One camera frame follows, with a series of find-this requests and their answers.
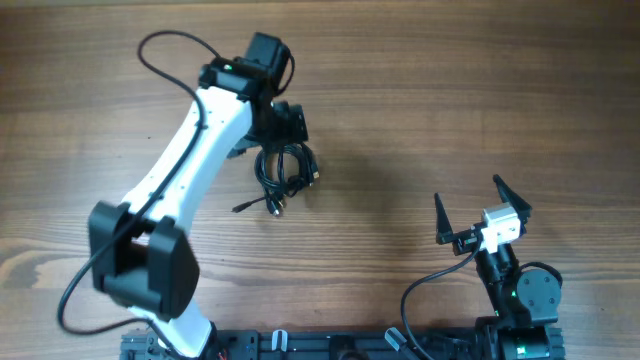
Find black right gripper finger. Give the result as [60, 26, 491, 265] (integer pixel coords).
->
[493, 174, 532, 220]
[434, 193, 453, 245]

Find thin black USB cable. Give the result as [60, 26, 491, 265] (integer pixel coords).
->
[231, 144, 311, 214]

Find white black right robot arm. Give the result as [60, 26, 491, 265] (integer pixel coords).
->
[434, 175, 566, 360]

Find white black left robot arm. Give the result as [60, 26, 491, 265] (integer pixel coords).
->
[88, 33, 318, 359]

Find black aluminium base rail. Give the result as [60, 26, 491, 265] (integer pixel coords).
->
[119, 327, 566, 360]

